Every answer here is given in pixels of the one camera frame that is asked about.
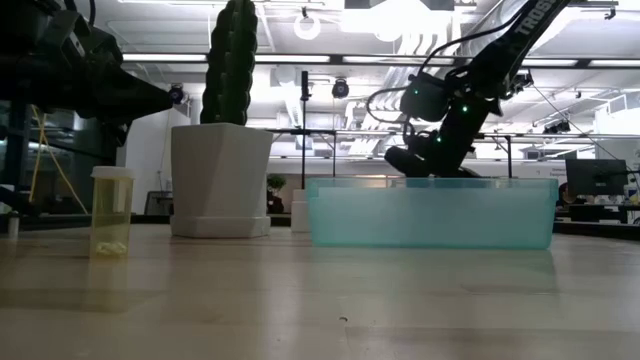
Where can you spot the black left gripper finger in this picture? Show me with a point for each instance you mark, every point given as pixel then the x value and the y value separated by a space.
pixel 142 99

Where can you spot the teal translucent plastic basket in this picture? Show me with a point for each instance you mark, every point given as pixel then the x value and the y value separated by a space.
pixel 430 217

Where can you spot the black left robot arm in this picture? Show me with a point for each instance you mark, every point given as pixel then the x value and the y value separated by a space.
pixel 25 75

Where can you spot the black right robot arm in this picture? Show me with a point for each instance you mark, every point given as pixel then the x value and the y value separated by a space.
pixel 520 35

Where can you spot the black round lamp head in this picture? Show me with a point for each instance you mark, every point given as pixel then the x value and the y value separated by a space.
pixel 176 94
pixel 340 88

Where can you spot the ceiling light strip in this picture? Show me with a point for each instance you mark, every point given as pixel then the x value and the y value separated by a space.
pixel 550 62
pixel 165 57
pixel 292 58

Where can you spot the green cactus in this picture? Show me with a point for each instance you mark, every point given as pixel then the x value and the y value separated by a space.
pixel 230 65

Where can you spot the dark office chair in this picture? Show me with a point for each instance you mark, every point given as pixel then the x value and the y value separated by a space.
pixel 159 202

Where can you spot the white angular plant pot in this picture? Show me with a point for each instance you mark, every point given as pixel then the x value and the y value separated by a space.
pixel 220 180

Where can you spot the person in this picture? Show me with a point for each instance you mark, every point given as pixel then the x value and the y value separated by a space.
pixel 566 195

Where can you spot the black computer monitor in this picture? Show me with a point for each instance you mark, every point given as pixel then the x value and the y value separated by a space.
pixel 595 177

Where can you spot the small white cylinder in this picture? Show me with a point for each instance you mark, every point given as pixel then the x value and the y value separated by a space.
pixel 13 226

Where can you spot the black tripod stand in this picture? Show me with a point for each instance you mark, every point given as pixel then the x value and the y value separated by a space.
pixel 304 130

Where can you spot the black office desk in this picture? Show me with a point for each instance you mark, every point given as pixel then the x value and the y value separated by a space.
pixel 600 212

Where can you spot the small green potted plant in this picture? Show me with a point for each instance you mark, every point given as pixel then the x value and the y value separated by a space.
pixel 276 187

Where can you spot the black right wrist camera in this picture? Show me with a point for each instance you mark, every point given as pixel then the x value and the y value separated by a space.
pixel 402 162

